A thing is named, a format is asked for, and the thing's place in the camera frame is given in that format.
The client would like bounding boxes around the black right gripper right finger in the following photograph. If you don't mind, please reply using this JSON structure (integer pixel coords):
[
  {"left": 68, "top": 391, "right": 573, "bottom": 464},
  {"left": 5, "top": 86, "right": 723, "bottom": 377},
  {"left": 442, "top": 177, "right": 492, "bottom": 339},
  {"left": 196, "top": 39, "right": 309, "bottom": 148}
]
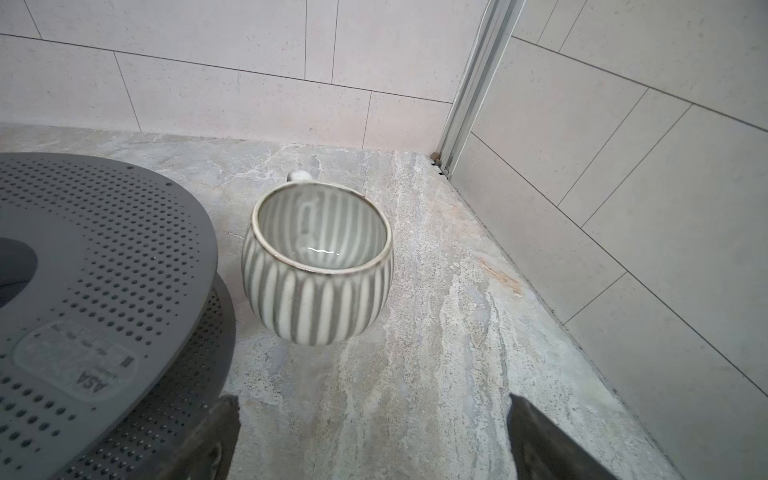
[{"left": 506, "top": 393, "right": 617, "bottom": 480}]

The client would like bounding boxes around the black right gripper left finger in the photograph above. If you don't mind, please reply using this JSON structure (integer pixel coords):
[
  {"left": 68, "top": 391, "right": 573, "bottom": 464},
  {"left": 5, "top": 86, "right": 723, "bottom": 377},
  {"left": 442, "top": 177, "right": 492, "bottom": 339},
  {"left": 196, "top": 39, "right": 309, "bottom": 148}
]
[{"left": 157, "top": 395, "right": 241, "bottom": 480}]

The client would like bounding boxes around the grey perforated cable spool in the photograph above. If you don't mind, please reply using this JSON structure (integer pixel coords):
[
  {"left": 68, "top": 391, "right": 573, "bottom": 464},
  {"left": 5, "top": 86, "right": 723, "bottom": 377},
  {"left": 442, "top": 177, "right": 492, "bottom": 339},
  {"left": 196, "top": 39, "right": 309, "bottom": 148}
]
[{"left": 1, "top": 152, "right": 236, "bottom": 479}]

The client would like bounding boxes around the striped ceramic mug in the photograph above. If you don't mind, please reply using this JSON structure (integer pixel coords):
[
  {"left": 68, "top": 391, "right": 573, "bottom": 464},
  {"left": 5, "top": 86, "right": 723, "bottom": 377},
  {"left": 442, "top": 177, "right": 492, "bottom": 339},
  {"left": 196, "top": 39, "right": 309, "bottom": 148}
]
[{"left": 241, "top": 170, "right": 394, "bottom": 346}]

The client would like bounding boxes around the aluminium corner profile right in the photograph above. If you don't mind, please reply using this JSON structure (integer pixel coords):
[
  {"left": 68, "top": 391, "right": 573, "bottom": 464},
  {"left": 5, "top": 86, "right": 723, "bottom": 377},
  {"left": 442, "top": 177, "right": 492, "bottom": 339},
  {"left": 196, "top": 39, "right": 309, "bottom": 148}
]
[{"left": 430, "top": 0, "right": 526, "bottom": 178}]

